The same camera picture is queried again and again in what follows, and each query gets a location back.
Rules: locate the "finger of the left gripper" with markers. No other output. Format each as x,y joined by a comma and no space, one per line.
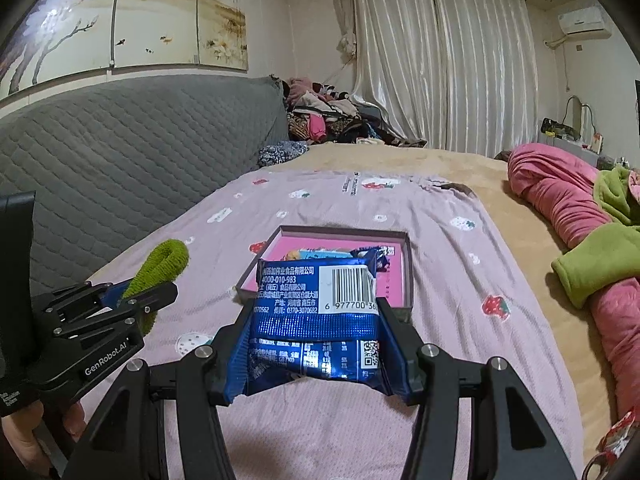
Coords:
79,301
105,323

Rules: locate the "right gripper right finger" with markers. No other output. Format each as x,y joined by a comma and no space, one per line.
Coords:
510,438

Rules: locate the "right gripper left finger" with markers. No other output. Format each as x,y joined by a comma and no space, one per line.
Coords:
127,436

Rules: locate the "green fuzzy scrunchie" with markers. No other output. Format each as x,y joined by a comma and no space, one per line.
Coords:
163,265

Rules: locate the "blue snack packet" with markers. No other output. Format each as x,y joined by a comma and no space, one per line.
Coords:
317,318

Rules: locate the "person's left hand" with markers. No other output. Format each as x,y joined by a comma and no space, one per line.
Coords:
19,430

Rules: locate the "grey quilted headboard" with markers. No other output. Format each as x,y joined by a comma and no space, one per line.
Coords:
109,164

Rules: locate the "green fleece garment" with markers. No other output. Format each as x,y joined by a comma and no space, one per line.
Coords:
609,253

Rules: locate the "grey shallow box tray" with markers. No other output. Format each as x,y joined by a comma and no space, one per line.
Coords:
247,285

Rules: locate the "tan bed sheet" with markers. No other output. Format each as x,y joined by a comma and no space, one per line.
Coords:
532,242

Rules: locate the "blue patterned cloth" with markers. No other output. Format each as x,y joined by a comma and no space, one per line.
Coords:
281,152

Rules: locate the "small blue candy packet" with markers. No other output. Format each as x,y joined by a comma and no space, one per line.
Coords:
381,254

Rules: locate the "pink quilt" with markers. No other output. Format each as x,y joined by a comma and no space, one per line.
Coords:
560,186

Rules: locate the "pile of clothes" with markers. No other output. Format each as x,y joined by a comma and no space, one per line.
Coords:
318,114

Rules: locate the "cluttered side desk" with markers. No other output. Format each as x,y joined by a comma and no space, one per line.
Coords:
577,134

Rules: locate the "black television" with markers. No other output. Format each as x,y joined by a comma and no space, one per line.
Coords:
637,87

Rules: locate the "white striped curtain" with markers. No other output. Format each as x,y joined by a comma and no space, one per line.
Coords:
458,75

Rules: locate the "white air conditioner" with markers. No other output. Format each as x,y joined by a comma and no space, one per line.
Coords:
581,24

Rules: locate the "flower wall painting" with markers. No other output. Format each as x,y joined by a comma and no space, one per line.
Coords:
59,38

